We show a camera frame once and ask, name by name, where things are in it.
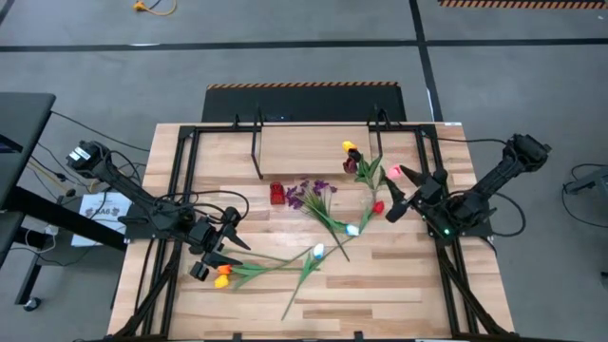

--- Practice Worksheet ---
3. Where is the black centre camera stand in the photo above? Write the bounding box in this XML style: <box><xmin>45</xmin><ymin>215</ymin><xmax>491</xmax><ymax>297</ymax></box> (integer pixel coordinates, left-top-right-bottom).
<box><xmin>0</xmin><ymin>92</ymin><xmax>129</xmax><ymax>313</ymax></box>

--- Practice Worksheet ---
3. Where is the pink tulip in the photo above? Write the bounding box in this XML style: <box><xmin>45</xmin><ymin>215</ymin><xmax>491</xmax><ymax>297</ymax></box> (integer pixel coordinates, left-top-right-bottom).
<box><xmin>377</xmin><ymin>163</ymin><xmax>405</xmax><ymax>191</ymax></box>

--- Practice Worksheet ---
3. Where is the white printed paper sheet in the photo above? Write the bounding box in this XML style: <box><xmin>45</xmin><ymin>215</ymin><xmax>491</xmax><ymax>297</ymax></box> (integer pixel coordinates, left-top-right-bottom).
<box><xmin>70</xmin><ymin>191</ymin><xmax>134</xmax><ymax>248</ymax></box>

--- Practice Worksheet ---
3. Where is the clear glass vase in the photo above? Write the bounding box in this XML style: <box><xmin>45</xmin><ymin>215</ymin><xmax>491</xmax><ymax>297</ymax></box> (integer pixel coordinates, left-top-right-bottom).
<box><xmin>360</xmin><ymin>178</ymin><xmax>384</xmax><ymax>208</ymax></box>

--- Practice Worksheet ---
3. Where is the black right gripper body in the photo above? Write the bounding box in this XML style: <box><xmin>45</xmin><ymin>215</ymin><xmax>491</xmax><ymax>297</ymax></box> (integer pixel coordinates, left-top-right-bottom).
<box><xmin>385</xmin><ymin>167</ymin><xmax>450</xmax><ymax>225</ymax></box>

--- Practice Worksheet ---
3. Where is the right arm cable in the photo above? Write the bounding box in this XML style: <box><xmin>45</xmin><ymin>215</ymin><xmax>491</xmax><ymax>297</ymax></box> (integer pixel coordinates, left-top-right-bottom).
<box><xmin>434</xmin><ymin>136</ymin><xmax>527</xmax><ymax>238</ymax></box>

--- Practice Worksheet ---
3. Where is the orange black striped floor strip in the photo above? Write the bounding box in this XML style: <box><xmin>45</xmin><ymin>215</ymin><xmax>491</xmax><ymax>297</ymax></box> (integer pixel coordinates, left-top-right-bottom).
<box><xmin>437</xmin><ymin>0</ymin><xmax>608</xmax><ymax>10</ymax></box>

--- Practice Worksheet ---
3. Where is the black floor mat striped edge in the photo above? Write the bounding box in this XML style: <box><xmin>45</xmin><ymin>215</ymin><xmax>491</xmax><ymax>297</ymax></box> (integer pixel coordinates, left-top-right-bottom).
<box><xmin>200</xmin><ymin>81</ymin><xmax>409</xmax><ymax>124</ymax></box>

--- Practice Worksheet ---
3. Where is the yellow floor cable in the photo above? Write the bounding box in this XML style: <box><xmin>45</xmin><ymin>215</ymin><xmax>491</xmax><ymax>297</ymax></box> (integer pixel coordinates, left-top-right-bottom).
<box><xmin>133</xmin><ymin>0</ymin><xmax>179</xmax><ymax>17</ymax></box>

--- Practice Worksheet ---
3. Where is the white blue tulip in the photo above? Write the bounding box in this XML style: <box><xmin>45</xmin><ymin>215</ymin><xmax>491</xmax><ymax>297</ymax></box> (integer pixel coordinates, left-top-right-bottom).
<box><xmin>326</xmin><ymin>218</ymin><xmax>361</xmax><ymax>238</ymax></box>
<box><xmin>280</xmin><ymin>242</ymin><xmax>329</xmax><ymax>321</ymax></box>

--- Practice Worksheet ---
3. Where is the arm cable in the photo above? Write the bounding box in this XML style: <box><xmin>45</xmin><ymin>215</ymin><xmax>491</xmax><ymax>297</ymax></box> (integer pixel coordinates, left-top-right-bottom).
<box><xmin>434</xmin><ymin>136</ymin><xmax>527</xmax><ymax>238</ymax></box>
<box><xmin>154</xmin><ymin>188</ymin><xmax>252</xmax><ymax>224</ymax></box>

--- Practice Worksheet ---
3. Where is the red glass vase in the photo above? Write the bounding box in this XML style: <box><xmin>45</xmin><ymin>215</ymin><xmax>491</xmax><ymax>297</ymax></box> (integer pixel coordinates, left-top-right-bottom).
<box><xmin>269</xmin><ymin>180</ymin><xmax>287</xmax><ymax>207</ymax></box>

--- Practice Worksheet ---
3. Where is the wooden shelf with black frames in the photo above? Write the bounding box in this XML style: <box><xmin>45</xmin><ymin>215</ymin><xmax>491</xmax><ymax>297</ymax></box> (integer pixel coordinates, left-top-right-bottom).
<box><xmin>250</xmin><ymin>103</ymin><xmax>387</xmax><ymax>181</ymax></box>

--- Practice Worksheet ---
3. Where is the dark maroon tulip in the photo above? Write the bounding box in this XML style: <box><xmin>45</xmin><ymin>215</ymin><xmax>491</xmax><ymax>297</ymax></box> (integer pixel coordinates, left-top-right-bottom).
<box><xmin>342</xmin><ymin>157</ymin><xmax>379</xmax><ymax>189</ymax></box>

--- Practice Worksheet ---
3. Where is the black floor stand with cable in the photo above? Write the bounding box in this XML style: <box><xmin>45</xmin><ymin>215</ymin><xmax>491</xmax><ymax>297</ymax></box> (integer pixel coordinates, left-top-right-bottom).
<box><xmin>562</xmin><ymin>163</ymin><xmax>608</xmax><ymax>229</ymax></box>

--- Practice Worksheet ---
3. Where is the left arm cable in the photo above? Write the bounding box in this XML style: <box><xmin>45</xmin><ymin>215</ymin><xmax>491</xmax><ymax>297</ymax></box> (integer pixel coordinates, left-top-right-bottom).
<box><xmin>154</xmin><ymin>188</ymin><xmax>252</xmax><ymax>224</ymax></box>

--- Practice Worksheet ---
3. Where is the orange tulip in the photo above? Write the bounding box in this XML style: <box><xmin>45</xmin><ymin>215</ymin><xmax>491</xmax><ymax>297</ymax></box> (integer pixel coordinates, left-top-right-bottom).
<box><xmin>217</xmin><ymin>263</ymin><xmax>322</xmax><ymax>279</ymax></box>

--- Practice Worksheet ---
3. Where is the black aluminium rig frame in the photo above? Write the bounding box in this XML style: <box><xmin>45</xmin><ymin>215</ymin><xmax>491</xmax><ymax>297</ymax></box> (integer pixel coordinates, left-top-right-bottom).
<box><xmin>107</xmin><ymin>122</ymin><xmax>520</xmax><ymax>342</ymax></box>

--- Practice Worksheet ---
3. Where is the yellow tulip with red base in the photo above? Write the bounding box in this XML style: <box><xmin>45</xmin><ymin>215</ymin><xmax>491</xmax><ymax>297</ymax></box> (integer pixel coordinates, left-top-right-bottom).
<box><xmin>341</xmin><ymin>140</ymin><xmax>376</xmax><ymax>189</ymax></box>

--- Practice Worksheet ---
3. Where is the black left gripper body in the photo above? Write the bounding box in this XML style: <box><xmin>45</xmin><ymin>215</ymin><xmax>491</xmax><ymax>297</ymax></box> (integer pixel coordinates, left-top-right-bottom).
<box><xmin>188</xmin><ymin>207</ymin><xmax>241</xmax><ymax>282</ymax></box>

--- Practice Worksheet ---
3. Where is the plain yellow tulip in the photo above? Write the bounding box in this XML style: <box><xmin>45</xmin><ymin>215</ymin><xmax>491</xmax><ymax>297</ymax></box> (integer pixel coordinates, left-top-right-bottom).
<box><xmin>213</xmin><ymin>256</ymin><xmax>305</xmax><ymax>291</ymax></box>

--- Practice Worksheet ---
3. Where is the purple artificial flower bunch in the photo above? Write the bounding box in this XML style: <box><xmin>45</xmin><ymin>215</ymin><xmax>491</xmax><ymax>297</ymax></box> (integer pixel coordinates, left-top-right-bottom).
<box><xmin>283</xmin><ymin>177</ymin><xmax>352</xmax><ymax>263</ymax></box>

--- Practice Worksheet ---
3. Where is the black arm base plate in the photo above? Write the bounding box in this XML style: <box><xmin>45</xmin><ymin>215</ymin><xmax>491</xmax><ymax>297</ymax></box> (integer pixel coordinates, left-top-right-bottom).
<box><xmin>424</xmin><ymin>199</ymin><xmax>494</xmax><ymax>238</ymax></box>
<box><xmin>118</xmin><ymin>214</ymin><xmax>191</xmax><ymax>240</ymax></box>

